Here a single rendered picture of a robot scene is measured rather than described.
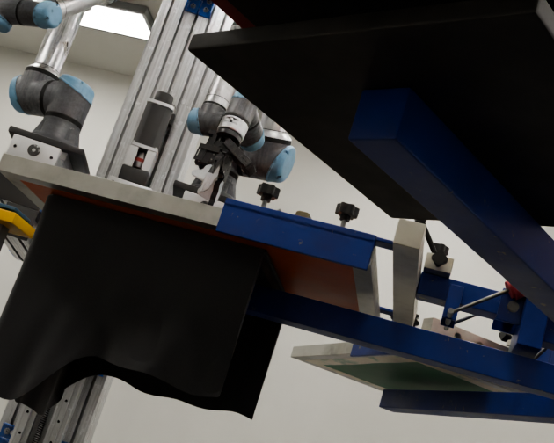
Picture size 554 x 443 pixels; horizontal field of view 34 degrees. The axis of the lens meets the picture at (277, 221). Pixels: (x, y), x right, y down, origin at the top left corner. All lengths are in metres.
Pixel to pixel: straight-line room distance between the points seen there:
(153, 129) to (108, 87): 3.94
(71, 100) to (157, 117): 0.27
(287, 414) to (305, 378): 0.25
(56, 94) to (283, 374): 3.41
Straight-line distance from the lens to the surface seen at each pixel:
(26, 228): 2.35
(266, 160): 2.66
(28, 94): 2.86
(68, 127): 2.75
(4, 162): 1.93
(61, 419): 2.67
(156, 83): 3.01
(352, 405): 5.77
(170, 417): 5.92
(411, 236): 1.65
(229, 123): 2.40
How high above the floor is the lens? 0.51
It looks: 16 degrees up
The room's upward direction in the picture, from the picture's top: 18 degrees clockwise
